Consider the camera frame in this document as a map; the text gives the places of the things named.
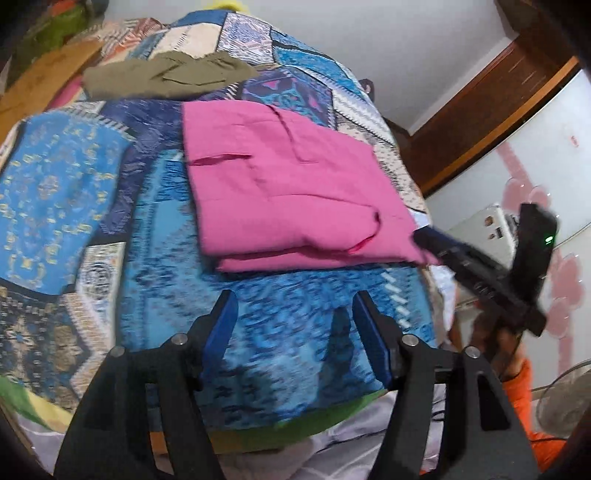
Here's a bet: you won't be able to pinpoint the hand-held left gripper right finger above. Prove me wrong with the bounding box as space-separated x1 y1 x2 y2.
352 291 541 480

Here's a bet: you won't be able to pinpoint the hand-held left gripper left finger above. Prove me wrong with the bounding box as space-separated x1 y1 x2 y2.
53 290 241 480

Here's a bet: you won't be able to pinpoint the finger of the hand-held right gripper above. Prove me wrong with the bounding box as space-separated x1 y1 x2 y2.
412 226 463 269

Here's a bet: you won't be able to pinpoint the pink pants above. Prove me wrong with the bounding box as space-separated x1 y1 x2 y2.
182 99 440 274

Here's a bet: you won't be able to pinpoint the person's right forearm orange sleeve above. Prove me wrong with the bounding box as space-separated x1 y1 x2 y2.
501 357 568 468

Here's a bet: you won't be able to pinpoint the olive green pants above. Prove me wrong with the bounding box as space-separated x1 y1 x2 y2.
82 51 262 101

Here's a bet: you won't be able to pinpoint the person's right hand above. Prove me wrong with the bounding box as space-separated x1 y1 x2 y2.
473 311 522 376

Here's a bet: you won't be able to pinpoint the white power box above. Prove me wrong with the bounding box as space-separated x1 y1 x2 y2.
449 204 521 265

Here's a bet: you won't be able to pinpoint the grey white bed sheet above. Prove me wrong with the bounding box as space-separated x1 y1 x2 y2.
9 387 446 480

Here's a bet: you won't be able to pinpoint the standing fan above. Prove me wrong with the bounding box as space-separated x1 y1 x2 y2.
532 368 591 445

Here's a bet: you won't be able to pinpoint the white wardrobe with pink flowers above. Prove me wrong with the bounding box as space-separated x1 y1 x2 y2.
424 69 591 402

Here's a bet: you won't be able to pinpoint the blue patchwork blanket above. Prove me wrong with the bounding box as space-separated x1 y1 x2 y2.
0 10 439 432

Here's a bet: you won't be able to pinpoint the yellow object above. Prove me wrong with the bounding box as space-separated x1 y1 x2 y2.
207 0 251 13

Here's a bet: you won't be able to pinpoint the green cloth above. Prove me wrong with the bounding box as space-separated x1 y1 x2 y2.
21 0 95 54

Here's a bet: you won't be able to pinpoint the brown wooden door frame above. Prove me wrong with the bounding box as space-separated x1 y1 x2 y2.
405 0 583 198

